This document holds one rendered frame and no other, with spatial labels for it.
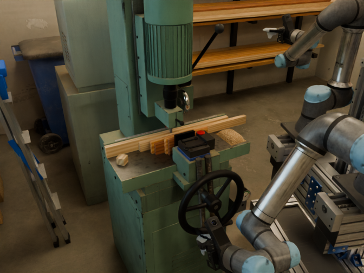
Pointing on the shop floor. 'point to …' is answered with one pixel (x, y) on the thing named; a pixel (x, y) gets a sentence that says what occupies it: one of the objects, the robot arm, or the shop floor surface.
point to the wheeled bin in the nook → (46, 88)
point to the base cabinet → (157, 233)
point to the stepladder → (30, 163)
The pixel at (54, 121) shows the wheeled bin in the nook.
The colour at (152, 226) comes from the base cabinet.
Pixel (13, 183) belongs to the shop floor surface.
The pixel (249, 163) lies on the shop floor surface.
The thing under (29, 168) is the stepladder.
